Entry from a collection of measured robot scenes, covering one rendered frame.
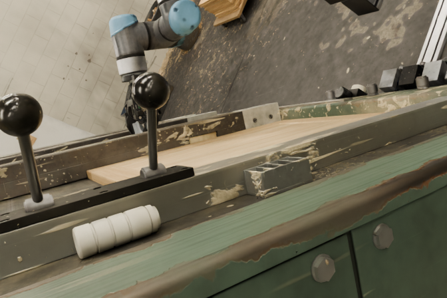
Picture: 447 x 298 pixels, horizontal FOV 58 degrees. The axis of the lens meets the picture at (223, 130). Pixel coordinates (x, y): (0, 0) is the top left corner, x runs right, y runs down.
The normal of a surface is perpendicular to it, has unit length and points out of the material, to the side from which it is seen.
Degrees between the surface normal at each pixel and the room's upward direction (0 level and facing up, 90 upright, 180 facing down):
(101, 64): 90
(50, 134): 90
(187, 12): 90
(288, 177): 89
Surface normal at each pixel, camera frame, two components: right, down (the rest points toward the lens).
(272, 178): 0.47, -0.05
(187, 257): -0.20, -0.98
